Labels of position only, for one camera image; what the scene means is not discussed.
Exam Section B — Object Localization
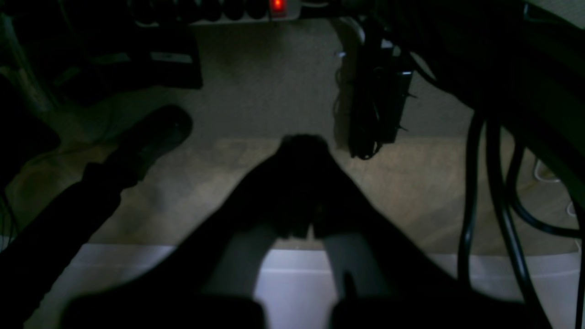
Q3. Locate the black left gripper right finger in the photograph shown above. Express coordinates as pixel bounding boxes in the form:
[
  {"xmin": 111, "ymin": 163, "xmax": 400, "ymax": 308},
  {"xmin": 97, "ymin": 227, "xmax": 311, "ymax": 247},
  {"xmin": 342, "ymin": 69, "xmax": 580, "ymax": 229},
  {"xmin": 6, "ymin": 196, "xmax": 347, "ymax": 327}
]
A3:
[{"xmin": 302, "ymin": 137, "xmax": 549, "ymax": 329}]

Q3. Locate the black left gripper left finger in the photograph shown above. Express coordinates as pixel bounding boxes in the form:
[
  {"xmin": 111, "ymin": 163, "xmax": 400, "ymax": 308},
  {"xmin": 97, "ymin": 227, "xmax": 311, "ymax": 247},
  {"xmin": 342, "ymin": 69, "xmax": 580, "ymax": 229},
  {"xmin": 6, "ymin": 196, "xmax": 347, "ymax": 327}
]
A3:
[{"xmin": 64, "ymin": 137, "xmax": 316, "ymax": 329}]

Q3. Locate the black shoe and leg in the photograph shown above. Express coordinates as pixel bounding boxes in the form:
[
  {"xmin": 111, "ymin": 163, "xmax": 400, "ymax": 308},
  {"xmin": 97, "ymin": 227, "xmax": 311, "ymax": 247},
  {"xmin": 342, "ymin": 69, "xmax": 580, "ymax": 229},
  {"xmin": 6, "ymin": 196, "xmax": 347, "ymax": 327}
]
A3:
[{"xmin": 1, "ymin": 105, "xmax": 193, "ymax": 329}]

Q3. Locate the white power strip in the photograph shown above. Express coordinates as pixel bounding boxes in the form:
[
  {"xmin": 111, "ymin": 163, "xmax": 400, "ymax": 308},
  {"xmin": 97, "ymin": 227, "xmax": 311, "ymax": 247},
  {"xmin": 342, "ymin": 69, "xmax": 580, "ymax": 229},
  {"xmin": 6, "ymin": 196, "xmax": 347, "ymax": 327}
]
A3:
[{"xmin": 126, "ymin": 0, "xmax": 303, "ymax": 27}]

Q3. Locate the black thick cable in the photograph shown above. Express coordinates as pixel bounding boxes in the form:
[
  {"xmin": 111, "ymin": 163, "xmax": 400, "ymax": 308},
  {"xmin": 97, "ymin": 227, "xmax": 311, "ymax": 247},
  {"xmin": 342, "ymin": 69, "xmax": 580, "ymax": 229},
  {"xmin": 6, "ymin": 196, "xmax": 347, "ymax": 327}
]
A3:
[{"xmin": 457, "ymin": 110, "xmax": 585, "ymax": 329}]

